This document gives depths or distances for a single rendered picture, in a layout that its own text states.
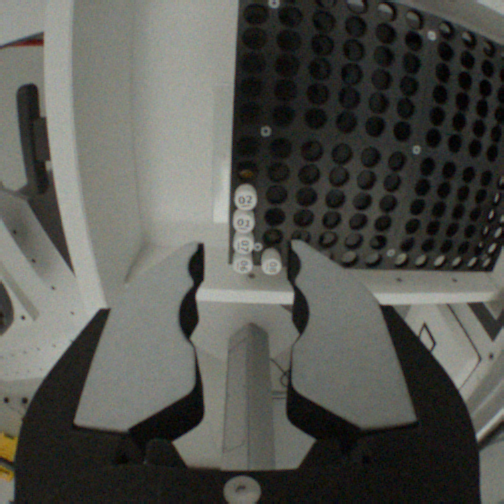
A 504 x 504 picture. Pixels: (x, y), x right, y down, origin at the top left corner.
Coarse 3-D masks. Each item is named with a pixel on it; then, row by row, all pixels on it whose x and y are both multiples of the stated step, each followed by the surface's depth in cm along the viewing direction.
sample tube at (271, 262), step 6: (264, 234) 23; (270, 234) 23; (270, 240) 22; (264, 252) 21; (270, 252) 20; (276, 252) 21; (264, 258) 20; (270, 258) 20; (276, 258) 20; (264, 264) 20; (270, 264) 20; (276, 264) 20; (264, 270) 20; (270, 270) 20; (276, 270) 20
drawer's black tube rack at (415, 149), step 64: (320, 0) 15; (384, 0) 13; (256, 64) 18; (320, 64) 17; (384, 64) 17; (448, 64) 14; (320, 128) 17; (384, 128) 17; (448, 128) 16; (320, 192) 19; (384, 192) 19; (448, 192) 19; (384, 256) 21; (448, 256) 21
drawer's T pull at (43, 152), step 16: (16, 96) 14; (32, 96) 15; (32, 112) 15; (32, 128) 15; (32, 144) 16; (48, 144) 16; (32, 160) 16; (48, 160) 16; (32, 176) 17; (32, 192) 17
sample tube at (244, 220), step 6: (240, 210) 19; (246, 210) 19; (252, 210) 20; (234, 216) 19; (240, 216) 18; (246, 216) 18; (252, 216) 19; (234, 222) 19; (240, 222) 19; (246, 222) 19; (252, 222) 19; (240, 228) 19; (246, 228) 19
